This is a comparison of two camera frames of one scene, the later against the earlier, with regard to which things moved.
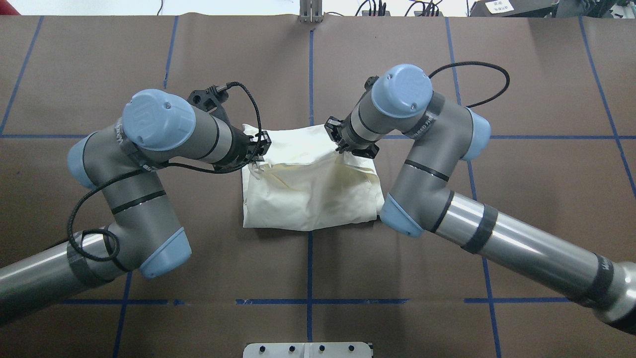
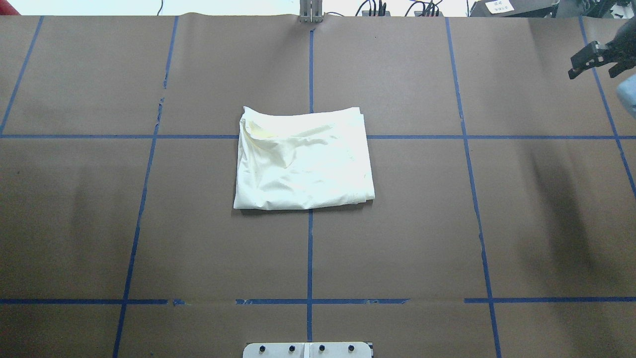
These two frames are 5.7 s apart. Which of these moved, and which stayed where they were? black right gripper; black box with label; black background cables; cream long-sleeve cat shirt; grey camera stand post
Moved: black right gripper; cream long-sleeve cat shirt
Stayed: black background cables; black box with label; grey camera stand post
